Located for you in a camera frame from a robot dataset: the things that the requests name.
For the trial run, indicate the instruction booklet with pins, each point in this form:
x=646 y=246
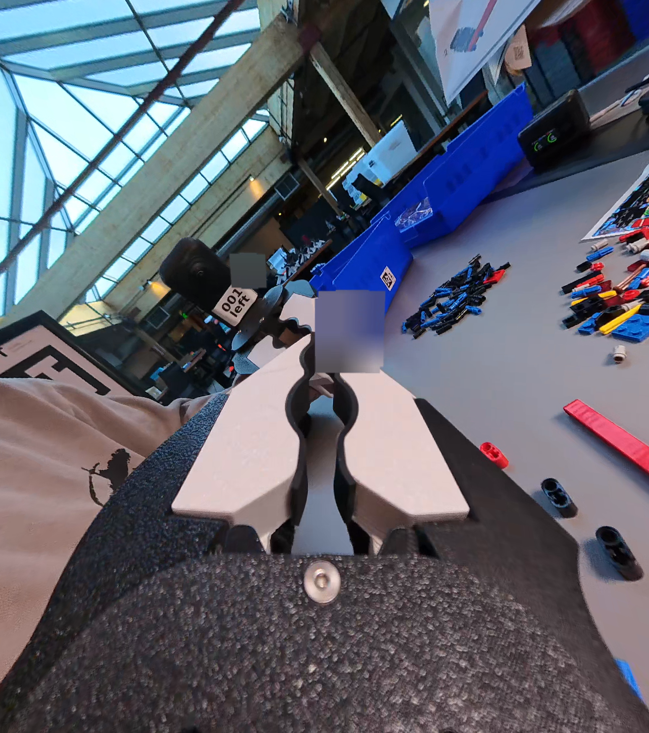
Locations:
x=473 y=40

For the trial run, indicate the small red toy connector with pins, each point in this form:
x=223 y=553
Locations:
x=493 y=454

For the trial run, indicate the small grey toy bush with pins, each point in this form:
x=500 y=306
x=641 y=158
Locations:
x=620 y=354

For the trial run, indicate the long red toy beam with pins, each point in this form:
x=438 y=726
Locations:
x=628 y=444

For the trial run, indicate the black power bank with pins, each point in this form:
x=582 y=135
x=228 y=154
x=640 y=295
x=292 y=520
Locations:
x=553 y=134

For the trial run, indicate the blue toy pin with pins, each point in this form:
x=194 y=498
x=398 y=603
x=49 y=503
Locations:
x=629 y=678

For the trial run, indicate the white storage box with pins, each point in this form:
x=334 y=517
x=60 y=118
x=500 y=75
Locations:
x=393 y=150

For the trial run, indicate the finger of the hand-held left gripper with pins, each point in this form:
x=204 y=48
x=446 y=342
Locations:
x=304 y=312
x=281 y=349

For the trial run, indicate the person's beige clothing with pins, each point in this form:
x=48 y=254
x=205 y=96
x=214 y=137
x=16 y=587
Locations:
x=26 y=487

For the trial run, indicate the small black toy connector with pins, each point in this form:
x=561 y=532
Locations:
x=619 y=552
x=559 y=497

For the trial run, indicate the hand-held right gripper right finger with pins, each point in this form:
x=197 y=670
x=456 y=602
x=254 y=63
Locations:
x=404 y=458

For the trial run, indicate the pile of mixed toy bricks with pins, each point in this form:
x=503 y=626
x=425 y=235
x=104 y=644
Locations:
x=628 y=298

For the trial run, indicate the pile of blue black pins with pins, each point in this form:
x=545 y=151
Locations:
x=456 y=298

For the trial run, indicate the labelled blue storage bin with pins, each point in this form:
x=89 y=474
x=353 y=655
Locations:
x=353 y=263

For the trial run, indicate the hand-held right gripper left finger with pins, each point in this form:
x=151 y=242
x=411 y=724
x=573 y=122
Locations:
x=244 y=452

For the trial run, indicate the shiny clear plastic bag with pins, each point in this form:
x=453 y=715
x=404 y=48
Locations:
x=413 y=213

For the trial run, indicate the black white printed board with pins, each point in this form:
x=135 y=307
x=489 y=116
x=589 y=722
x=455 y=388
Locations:
x=43 y=355

